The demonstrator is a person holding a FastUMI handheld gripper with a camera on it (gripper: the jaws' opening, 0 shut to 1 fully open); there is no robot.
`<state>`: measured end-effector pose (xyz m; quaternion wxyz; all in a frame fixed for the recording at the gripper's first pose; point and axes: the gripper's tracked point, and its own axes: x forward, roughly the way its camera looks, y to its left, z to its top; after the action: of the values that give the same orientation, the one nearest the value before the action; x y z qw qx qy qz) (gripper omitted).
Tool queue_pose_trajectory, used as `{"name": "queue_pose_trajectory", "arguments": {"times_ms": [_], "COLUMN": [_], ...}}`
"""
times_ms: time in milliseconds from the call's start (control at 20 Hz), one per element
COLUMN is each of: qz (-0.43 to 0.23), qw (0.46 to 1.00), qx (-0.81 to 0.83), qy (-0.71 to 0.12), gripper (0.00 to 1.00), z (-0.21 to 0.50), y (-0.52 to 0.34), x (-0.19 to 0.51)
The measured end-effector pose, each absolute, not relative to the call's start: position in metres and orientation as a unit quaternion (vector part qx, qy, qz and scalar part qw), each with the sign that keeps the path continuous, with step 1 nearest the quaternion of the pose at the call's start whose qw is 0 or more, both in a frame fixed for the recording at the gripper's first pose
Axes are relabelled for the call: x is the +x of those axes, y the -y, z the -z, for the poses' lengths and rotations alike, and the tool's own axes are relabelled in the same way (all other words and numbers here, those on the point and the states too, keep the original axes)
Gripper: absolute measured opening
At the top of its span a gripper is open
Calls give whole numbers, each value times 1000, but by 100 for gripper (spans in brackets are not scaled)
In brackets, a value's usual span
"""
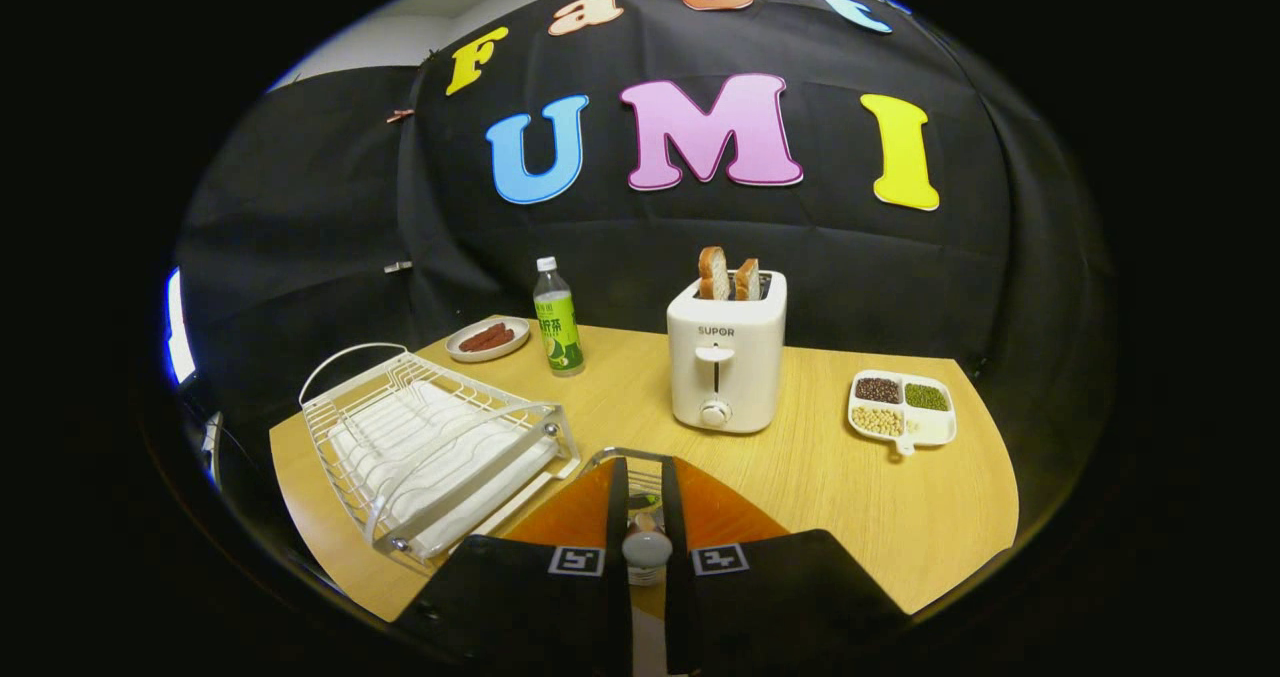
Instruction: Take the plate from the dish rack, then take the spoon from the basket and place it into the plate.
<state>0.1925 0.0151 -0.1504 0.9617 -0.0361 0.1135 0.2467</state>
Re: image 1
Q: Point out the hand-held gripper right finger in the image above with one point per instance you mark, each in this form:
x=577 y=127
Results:
x=675 y=617

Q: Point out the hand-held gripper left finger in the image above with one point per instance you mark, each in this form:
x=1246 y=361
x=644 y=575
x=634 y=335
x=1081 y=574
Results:
x=618 y=607

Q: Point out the small grey round dish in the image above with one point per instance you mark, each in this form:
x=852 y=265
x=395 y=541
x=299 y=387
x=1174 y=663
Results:
x=515 y=345

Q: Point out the white divided dish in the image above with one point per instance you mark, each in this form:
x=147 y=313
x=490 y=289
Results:
x=932 y=427

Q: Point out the white toaster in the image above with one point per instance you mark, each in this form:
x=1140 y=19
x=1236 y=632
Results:
x=740 y=367

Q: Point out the white ribbed drain tray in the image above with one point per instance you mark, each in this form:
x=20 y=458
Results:
x=420 y=437

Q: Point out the yellow soybeans heap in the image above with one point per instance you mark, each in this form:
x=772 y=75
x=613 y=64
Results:
x=876 y=421

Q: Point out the green label drink bottle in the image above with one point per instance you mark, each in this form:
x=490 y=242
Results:
x=558 y=327

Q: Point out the red meat piece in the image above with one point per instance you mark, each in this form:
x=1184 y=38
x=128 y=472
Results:
x=497 y=341
x=480 y=335

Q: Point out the red beans heap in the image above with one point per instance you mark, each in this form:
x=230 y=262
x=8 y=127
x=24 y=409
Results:
x=878 y=390

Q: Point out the green beans heap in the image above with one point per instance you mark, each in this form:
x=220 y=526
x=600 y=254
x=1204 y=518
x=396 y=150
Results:
x=926 y=397

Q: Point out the bright white light panel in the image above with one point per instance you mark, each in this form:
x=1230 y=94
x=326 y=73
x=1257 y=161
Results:
x=178 y=332

